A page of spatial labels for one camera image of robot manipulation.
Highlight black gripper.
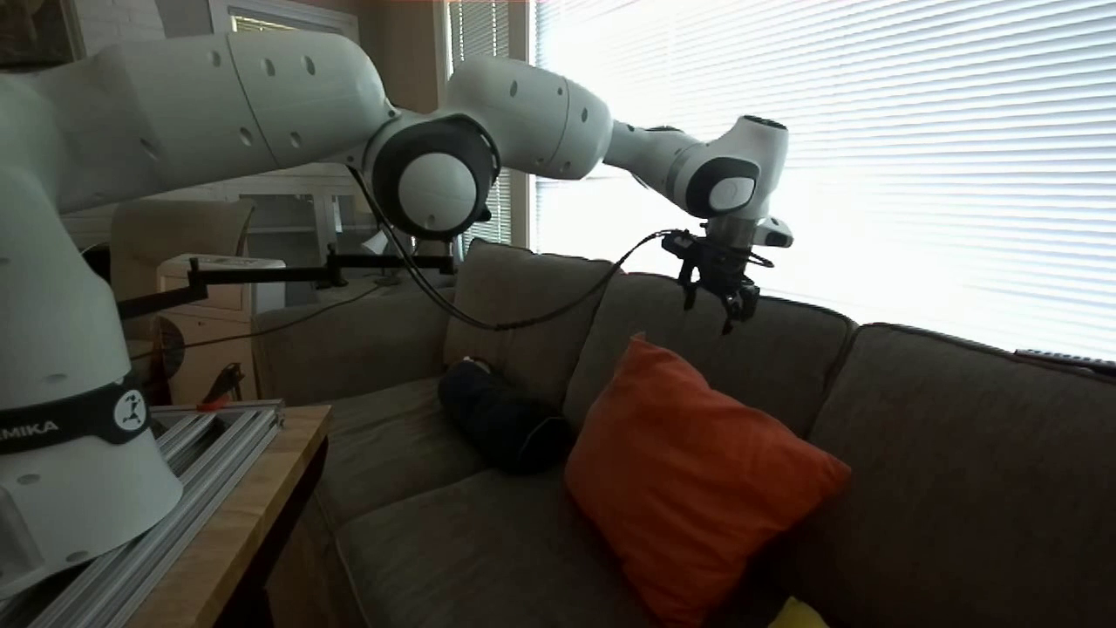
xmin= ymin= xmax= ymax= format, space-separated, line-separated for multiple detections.
xmin=666 ymin=231 xmax=773 ymax=340

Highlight orange pillow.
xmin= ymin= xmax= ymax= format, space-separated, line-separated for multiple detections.
xmin=562 ymin=331 xmax=857 ymax=628

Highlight yellow pillow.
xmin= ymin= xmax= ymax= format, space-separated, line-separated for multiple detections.
xmin=763 ymin=593 xmax=836 ymax=628

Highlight white window blinds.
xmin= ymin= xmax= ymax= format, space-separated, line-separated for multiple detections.
xmin=530 ymin=0 xmax=1116 ymax=368

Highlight grey fabric couch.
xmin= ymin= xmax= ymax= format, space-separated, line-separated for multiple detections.
xmin=247 ymin=238 xmax=1116 ymax=628

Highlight white framed window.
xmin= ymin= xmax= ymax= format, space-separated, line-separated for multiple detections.
xmin=153 ymin=0 xmax=367 ymax=42

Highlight wooden table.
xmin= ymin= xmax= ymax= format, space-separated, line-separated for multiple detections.
xmin=126 ymin=399 xmax=333 ymax=628

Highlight brown cardboard box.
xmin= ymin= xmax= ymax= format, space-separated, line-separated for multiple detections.
xmin=106 ymin=198 xmax=259 ymax=405

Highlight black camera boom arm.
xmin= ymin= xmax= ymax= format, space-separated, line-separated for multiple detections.
xmin=116 ymin=248 xmax=459 ymax=326

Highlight red handled tool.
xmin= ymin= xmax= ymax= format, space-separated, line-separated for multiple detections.
xmin=194 ymin=361 xmax=252 ymax=413

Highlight aluminium mounting frame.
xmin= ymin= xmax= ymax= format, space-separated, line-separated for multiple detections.
xmin=0 ymin=399 xmax=285 ymax=628

